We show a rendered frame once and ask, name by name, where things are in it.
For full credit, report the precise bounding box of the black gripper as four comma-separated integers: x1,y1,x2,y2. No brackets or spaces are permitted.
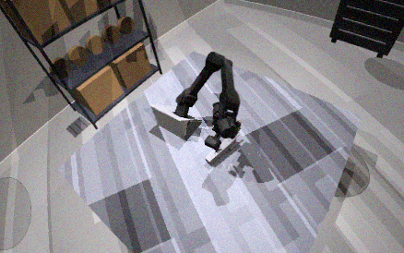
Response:
205,118,236,150

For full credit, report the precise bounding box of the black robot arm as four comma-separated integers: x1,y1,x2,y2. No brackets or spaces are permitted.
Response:
173,51,241,139

